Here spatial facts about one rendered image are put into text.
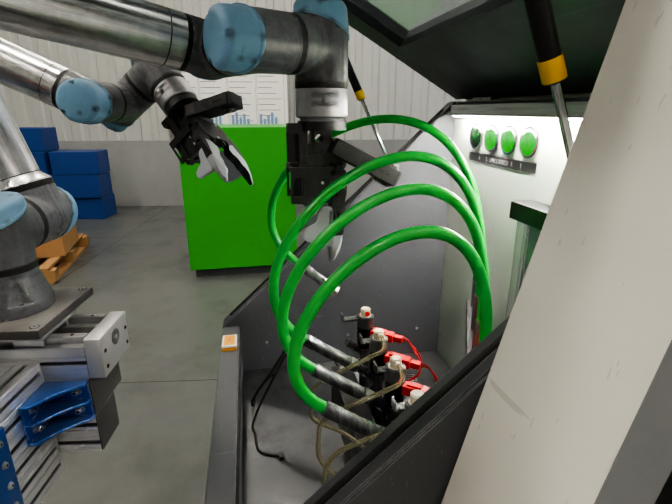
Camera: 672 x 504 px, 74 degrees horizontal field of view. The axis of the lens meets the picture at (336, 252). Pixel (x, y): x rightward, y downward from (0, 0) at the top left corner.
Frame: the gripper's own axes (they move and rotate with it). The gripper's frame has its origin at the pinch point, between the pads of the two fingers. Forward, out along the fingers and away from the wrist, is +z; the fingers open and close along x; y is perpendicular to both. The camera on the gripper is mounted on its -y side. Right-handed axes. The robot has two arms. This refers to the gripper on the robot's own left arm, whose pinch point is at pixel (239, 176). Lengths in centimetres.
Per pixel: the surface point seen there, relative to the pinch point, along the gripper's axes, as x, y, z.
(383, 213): -28.1, -11.5, 17.3
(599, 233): 36, -38, 42
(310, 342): 14.3, -1.7, 34.4
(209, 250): -243, 185, -102
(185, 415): -95, 144, 19
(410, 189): 19.4, -27.2, 27.4
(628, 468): 42, -31, 53
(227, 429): 15.3, 18.9, 37.8
